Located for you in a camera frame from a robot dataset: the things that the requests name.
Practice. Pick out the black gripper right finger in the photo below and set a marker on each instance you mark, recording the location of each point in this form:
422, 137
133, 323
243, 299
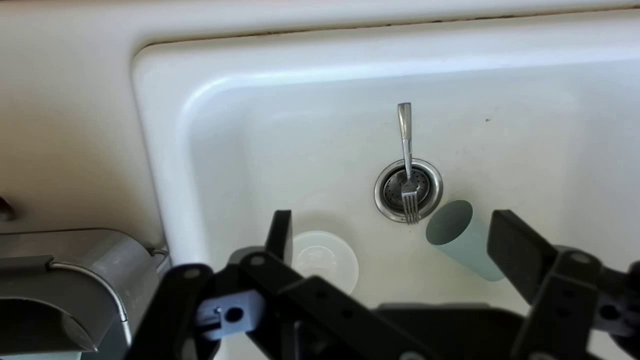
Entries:
573, 301

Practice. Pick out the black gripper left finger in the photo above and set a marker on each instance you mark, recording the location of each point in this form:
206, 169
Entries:
321, 313

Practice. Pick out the metal sink drain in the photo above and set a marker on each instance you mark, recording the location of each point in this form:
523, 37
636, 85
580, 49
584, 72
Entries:
386, 193

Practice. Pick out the white ceramic sink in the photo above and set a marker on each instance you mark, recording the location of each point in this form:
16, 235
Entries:
300, 133

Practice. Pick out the grey dish rack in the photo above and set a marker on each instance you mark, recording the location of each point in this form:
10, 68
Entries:
86, 287

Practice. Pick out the teal plastic cup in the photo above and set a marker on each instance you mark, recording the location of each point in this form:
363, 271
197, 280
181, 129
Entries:
461, 240

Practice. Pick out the metal fork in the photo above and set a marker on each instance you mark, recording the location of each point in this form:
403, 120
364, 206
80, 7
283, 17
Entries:
405, 133

